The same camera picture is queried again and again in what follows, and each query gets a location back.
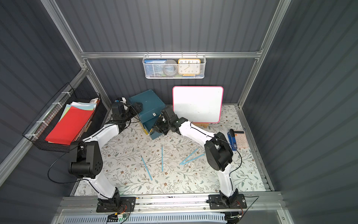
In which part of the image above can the teal drawer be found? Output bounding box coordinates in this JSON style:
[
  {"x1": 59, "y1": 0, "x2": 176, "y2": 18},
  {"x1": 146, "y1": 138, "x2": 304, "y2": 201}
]
[{"x1": 142, "y1": 117, "x2": 166, "y2": 141}]

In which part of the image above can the light blue pencil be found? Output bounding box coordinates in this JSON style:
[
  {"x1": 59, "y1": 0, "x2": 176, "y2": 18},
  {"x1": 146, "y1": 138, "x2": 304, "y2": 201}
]
[
  {"x1": 179, "y1": 148, "x2": 199, "y2": 165},
  {"x1": 161, "y1": 145, "x2": 164, "y2": 172},
  {"x1": 140, "y1": 156, "x2": 153, "y2": 181},
  {"x1": 182, "y1": 154, "x2": 205, "y2": 165}
]

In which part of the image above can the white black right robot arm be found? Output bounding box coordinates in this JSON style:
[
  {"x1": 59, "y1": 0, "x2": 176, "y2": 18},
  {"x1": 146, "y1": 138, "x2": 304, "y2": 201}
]
[{"x1": 150, "y1": 107, "x2": 238, "y2": 203}]

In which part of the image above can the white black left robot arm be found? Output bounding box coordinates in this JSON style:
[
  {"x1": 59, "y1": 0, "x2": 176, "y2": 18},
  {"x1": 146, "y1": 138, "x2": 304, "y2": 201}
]
[{"x1": 69, "y1": 98, "x2": 143, "y2": 200}]

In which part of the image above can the teal drawer cabinet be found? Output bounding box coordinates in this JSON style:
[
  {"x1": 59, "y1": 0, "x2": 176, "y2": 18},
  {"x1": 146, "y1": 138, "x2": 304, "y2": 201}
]
[{"x1": 129, "y1": 90, "x2": 166, "y2": 123}]

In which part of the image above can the pastel paper stack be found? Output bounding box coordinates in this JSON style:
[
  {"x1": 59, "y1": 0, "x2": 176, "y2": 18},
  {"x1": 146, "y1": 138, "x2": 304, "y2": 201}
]
[{"x1": 60, "y1": 102, "x2": 97, "y2": 120}]

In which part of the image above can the pink framed whiteboard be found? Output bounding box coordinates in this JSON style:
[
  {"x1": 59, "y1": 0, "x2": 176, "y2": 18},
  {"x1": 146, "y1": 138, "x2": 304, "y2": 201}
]
[{"x1": 172, "y1": 86, "x2": 224, "y2": 123}]

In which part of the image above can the wooden whiteboard stand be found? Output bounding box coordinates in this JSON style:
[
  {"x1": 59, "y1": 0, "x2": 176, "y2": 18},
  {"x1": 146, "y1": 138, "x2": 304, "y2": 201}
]
[{"x1": 193, "y1": 123, "x2": 209, "y2": 128}]

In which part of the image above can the floral patterned table mat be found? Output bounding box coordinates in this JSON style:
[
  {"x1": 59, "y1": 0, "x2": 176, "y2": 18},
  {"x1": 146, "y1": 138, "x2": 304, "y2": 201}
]
[{"x1": 101, "y1": 105, "x2": 267, "y2": 195}]

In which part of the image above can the grey tape roll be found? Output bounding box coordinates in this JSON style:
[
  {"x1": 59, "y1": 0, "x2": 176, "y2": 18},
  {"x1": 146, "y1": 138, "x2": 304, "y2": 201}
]
[{"x1": 162, "y1": 59, "x2": 178, "y2": 77}]

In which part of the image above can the blue box in basket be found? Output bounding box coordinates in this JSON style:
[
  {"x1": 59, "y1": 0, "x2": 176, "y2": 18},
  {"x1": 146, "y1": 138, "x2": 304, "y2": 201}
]
[{"x1": 143, "y1": 59, "x2": 167, "y2": 76}]

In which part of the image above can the yellow alarm clock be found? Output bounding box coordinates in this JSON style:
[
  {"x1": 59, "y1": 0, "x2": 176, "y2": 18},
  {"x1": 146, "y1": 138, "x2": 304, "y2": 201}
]
[{"x1": 178, "y1": 58, "x2": 201, "y2": 76}]

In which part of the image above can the red paper sheet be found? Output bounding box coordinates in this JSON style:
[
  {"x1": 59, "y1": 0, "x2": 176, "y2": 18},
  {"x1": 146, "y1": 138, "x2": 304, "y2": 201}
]
[{"x1": 45, "y1": 107, "x2": 93, "y2": 145}]

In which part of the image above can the blue stapler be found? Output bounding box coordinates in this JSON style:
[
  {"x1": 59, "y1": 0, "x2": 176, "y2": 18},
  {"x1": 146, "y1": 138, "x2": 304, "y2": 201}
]
[{"x1": 227, "y1": 129, "x2": 237, "y2": 151}]

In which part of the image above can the pink calculator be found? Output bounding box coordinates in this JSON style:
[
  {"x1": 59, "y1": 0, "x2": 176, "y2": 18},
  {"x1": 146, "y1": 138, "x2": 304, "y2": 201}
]
[{"x1": 234, "y1": 130, "x2": 249, "y2": 149}]

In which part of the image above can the white mesh wall basket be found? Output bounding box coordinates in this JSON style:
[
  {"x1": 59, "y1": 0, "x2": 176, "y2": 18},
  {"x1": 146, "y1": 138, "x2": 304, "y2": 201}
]
[{"x1": 142, "y1": 54, "x2": 207, "y2": 79}]

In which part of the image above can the black wire wall basket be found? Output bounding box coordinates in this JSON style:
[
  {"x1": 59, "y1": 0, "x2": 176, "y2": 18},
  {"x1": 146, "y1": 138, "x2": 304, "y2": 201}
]
[{"x1": 23, "y1": 84, "x2": 107, "y2": 152}]

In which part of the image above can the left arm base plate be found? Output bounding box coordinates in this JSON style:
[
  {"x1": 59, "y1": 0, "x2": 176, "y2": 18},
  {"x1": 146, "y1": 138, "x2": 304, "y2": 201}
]
[{"x1": 96, "y1": 197, "x2": 137, "y2": 213}]

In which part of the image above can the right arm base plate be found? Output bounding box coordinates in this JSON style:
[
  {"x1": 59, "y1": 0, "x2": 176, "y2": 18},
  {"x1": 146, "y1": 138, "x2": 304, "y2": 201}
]
[{"x1": 206, "y1": 193, "x2": 247, "y2": 210}]

